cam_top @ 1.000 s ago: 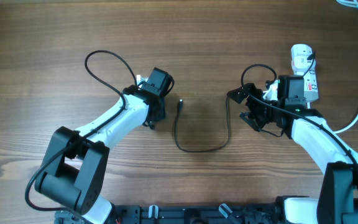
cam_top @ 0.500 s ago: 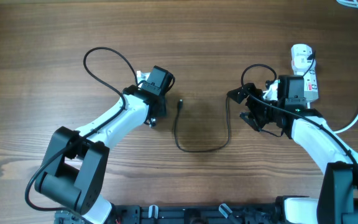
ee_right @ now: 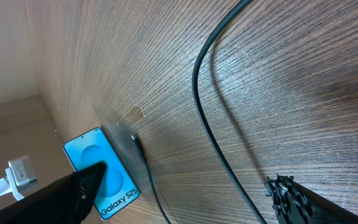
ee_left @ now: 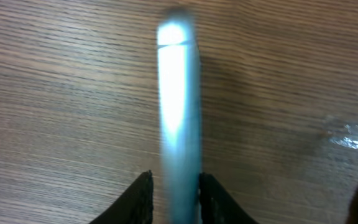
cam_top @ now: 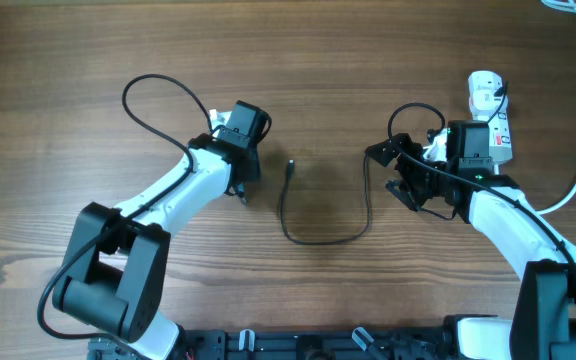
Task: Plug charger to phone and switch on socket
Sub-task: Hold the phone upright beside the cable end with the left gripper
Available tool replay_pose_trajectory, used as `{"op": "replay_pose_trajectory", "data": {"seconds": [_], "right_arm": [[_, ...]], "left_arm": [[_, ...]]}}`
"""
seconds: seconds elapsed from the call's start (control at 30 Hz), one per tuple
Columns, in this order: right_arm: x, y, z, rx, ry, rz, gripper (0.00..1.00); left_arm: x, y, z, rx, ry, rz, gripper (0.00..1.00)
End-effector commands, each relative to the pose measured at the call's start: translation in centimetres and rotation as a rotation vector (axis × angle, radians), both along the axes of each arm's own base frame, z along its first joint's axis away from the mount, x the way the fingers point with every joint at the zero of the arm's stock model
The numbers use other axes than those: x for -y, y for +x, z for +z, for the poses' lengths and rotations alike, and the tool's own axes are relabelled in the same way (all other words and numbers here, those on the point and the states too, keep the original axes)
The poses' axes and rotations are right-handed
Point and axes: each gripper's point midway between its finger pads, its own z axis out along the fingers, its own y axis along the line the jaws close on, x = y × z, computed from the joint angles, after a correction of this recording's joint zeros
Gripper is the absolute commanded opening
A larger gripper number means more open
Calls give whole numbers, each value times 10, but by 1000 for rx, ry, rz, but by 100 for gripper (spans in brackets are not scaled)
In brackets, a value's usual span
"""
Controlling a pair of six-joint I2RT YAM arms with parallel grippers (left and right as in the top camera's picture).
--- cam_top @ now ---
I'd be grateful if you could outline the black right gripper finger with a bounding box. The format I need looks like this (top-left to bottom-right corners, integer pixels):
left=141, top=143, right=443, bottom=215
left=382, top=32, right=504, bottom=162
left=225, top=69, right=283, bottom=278
left=386, top=180, right=420, bottom=211
left=364, top=133, right=411, bottom=167

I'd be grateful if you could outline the black USB charging cable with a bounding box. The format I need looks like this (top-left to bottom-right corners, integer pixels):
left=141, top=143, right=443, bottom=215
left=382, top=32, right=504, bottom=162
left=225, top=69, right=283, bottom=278
left=277, top=79, right=509, bottom=247

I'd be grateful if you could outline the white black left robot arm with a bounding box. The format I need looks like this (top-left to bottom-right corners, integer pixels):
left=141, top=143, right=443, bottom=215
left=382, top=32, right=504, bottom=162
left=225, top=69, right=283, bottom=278
left=52, top=101, right=271, bottom=359

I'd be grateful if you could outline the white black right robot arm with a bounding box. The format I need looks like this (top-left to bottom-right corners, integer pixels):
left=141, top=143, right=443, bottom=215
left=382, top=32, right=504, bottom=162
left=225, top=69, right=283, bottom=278
left=365, top=121, right=576, bottom=359

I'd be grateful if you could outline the white charger plug adapter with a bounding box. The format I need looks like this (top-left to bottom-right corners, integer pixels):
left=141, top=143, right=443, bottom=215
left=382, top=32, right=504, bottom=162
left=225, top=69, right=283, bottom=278
left=469, top=86, right=505, bottom=116

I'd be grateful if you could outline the white power strip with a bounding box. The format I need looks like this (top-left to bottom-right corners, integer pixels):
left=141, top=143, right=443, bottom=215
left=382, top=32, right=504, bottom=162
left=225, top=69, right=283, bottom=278
left=468, top=70, right=513, bottom=166

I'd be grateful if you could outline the black mounting rail base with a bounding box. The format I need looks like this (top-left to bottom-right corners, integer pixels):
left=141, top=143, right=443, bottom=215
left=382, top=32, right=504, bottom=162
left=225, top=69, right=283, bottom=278
left=168, top=326, right=462, bottom=360

